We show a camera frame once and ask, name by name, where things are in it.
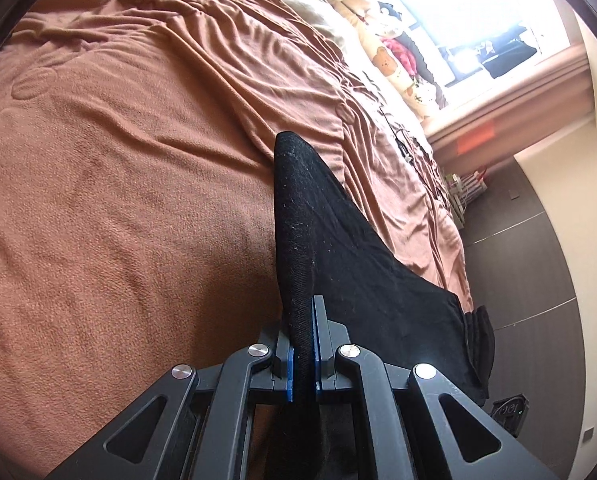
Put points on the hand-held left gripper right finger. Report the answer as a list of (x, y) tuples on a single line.
[(318, 360)]

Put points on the bear print pillow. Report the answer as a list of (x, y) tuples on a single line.
[(383, 60)]

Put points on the wall socket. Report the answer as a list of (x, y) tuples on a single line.
[(588, 435)]

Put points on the tan plush toy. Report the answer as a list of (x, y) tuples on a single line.
[(348, 5)]

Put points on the brown fleece blanket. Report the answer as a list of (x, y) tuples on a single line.
[(103, 210)]

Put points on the red cloth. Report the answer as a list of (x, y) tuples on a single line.
[(401, 52)]

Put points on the black pants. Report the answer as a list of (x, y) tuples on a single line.
[(338, 260)]

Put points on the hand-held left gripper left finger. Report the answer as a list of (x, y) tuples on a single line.
[(290, 375)]

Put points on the black bag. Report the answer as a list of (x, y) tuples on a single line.
[(508, 57)]

